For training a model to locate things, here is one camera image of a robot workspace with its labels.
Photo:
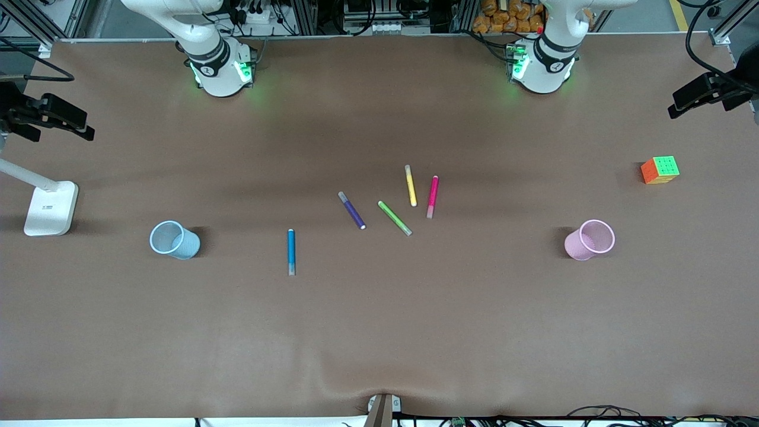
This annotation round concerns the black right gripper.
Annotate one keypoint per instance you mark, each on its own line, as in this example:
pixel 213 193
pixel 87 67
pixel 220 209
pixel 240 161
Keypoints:
pixel 22 110

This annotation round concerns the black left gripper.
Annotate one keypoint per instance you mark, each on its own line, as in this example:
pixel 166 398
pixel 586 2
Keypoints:
pixel 713 87

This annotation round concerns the blue marker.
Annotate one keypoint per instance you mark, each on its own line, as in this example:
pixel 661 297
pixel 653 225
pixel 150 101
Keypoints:
pixel 291 249

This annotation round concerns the pink marker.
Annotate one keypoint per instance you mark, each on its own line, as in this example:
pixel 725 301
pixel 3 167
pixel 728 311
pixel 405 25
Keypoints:
pixel 433 196

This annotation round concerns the colourful puzzle cube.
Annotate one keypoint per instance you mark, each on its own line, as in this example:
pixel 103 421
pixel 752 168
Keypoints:
pixel 664 166

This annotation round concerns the blue mesh cup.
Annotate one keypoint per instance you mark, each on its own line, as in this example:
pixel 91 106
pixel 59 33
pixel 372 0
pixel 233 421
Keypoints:
pixel 187 246

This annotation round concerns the pink mesh cup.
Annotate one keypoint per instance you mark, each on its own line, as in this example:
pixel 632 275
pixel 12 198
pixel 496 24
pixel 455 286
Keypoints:
pixel 578 246

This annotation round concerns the pile of orange bags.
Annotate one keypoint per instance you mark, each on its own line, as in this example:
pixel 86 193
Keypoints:
pixel 492 21

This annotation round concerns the white power strip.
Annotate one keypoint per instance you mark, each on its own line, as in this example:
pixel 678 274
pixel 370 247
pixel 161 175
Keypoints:
pixel 261 16

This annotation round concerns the yellow marker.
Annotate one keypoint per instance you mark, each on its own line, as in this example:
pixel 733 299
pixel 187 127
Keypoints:
pixel 410 187

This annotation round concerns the purple marker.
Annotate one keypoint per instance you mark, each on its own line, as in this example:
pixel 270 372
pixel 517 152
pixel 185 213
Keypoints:
pixel 353 212

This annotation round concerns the white connector strip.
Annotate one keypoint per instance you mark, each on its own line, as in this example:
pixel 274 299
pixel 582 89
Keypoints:
pixel 391 27

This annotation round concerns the green marker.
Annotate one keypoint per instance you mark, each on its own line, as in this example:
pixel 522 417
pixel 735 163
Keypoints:
pixel 392 216

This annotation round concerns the brown table mat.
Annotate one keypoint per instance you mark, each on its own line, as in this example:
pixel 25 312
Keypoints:
pixel 379 326

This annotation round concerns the small green circuit board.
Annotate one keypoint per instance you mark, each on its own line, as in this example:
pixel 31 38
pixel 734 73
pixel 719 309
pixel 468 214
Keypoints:
pixel 458 423

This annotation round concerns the aluminium frame post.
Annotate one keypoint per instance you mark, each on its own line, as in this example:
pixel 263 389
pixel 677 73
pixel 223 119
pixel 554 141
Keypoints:
pixel 77 18
pixel 720 38

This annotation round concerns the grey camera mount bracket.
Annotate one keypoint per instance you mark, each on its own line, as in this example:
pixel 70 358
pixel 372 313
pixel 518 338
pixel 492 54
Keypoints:
pixel 382 412

